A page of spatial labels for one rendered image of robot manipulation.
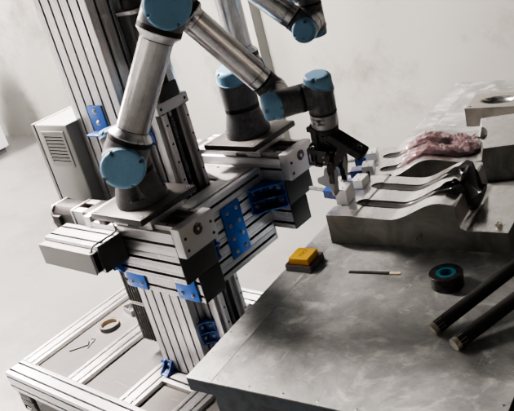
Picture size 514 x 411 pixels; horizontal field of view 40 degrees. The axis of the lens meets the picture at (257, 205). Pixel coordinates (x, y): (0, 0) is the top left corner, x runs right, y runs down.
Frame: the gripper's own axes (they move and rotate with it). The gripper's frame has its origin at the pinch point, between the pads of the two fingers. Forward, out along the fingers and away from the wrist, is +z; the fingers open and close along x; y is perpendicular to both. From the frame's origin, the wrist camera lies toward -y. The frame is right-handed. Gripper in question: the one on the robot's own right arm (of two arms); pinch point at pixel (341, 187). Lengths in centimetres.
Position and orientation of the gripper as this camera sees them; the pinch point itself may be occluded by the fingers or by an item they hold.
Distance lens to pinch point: 203.5
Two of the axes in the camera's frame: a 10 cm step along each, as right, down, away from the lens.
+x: -4.8, 5.8, -6.6
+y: -8.5, -1.5, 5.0
